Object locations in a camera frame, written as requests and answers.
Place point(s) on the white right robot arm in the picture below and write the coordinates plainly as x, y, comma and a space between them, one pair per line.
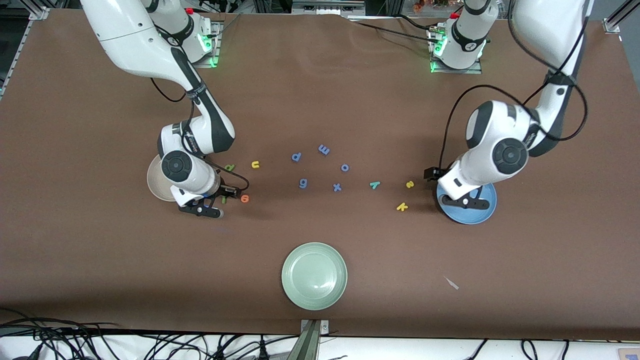
130, 40

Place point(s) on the silver aluminium table rail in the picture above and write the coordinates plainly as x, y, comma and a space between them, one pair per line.
37, 13

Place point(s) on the beige brown round plate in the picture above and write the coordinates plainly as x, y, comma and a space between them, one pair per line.
155, 182

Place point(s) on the grey power strip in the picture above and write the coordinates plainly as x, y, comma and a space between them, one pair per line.
325, 9

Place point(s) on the silver aluminium frame profile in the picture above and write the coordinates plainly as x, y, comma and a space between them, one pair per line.
612, 25

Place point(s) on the blue round plate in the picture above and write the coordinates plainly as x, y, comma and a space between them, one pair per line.
470, 216

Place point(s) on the blue foam letter p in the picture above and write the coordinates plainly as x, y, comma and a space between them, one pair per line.
296, 157

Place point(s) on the green foam letter d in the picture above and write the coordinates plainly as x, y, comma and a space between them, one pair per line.
230, 168

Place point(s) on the grey aluminium camera post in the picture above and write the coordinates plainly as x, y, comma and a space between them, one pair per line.
310, 345

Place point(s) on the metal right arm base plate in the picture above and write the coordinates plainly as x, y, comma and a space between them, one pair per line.
216, 50

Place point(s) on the pale green round plate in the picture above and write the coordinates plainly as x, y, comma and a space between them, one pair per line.
314, 276

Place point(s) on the small white paper scrap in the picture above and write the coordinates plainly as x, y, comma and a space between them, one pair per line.
452, 284

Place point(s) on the yellow foam letter k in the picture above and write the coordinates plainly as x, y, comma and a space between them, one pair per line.
402, 206

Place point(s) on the blue foam letter g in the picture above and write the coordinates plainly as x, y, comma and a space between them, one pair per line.
303, 183

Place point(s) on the teal foam letter y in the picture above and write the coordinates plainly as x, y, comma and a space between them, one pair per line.
375, 185

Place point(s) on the blue foam letter m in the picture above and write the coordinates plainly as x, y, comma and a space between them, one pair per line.
324, 149

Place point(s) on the beige paper tag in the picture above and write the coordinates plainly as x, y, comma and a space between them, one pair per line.
629, 354

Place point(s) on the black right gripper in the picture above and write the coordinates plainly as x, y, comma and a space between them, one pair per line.
226, 190

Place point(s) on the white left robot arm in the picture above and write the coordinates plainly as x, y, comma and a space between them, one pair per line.
500, 135

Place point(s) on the small orange object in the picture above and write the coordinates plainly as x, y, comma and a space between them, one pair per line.
418, 6

